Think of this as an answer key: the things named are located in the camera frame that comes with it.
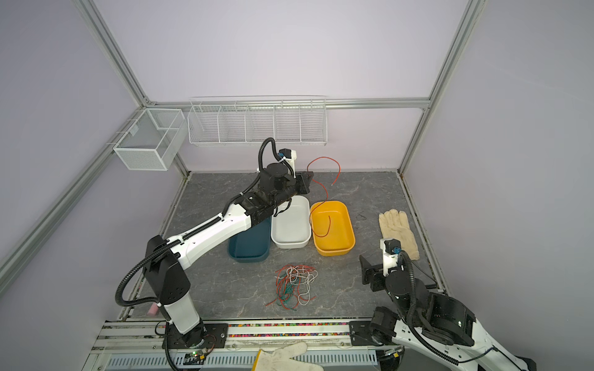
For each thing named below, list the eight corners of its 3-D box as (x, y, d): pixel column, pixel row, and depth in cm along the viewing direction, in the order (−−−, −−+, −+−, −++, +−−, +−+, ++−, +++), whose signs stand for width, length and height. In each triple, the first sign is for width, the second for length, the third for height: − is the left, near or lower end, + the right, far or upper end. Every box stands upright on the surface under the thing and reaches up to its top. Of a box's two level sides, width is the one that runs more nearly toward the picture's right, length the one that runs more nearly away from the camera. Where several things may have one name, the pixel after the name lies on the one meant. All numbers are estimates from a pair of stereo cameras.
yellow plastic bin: (311, 257, 93) (311, 246, 85) (310, 210, 108) (310, 197, 100) (353, 257, 93) (357, 246, 85) (346, 209, 108) (349, 196, 100)
